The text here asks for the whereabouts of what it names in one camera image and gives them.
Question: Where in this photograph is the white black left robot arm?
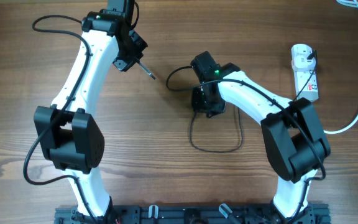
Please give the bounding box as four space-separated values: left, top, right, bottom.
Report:
34 0 147 223

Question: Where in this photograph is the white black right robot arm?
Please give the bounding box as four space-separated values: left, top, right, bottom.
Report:
190 52 331 222

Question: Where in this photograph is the blue screen Galaxy smartphone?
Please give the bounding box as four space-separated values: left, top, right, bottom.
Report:
137 60 156 80

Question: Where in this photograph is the white power strip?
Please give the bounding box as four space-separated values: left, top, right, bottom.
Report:
291 44 319 102

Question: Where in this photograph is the black charger cable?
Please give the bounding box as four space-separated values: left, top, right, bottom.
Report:
188 49 319 154

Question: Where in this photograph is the white charger plug adapter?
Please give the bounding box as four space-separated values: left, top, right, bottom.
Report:
291 55 316 72

